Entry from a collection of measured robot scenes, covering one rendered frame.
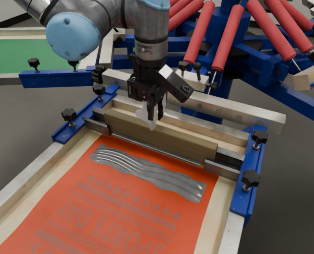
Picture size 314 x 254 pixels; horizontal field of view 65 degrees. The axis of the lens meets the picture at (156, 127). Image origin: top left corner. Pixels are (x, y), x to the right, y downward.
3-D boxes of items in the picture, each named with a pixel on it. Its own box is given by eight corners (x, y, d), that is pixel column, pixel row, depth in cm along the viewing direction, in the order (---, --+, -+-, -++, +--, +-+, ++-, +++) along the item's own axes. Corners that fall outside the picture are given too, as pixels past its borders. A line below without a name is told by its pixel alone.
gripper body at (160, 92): (141, 85, 69) (139, 45, 61) (169, 93, 67) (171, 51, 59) (127, 100, 64) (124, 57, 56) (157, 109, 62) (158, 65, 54)
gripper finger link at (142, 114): (137, 125, 71) (139, 96, 66) (155, 131, 69) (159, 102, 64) (132, 129, 68) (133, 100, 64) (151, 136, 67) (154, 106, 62)
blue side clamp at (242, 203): (244, 229, 61) (252, 214, 57) (224, 220, 63) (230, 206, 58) (260, 149, 81) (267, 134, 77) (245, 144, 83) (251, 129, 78)
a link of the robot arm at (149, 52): (173, 34, 56) (158, 47, 50) (172, 53, 59) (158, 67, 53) (143, 28, 58) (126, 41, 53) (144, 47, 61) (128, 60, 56)
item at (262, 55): (293, 115, 97) (305, 89, 89) (121, 70, 121) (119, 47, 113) (299, 40, 152) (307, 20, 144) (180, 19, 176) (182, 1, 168)
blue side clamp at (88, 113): (68, 155, 78) (63, 140, 74) (56, 150, 80) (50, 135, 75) (118, 105, 99) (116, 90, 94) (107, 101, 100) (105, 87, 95)
